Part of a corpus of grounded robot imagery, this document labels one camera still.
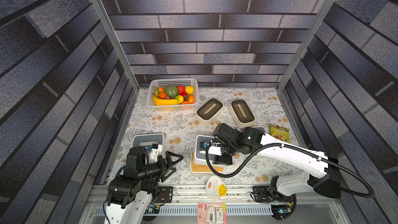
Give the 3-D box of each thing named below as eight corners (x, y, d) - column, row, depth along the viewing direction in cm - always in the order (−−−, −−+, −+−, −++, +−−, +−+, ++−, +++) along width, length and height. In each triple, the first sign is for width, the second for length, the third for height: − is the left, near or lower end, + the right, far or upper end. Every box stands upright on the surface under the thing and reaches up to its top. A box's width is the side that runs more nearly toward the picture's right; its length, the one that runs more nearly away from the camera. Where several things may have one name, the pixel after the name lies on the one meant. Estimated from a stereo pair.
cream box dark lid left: (193, 118, 104) (192, 112, 99) (211, 101, 114) (212, 95, 109) (206, 128, 99) (207, 123, 94) (225, 110, 108) (226, 104, 103)
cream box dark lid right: (232, 129, 99) (234, 123, 94) (228, 105, 112) (230, 99, 107) (253, 129, 99) (256, 123, 94) (247, 105, 112) (250, 99, 107)
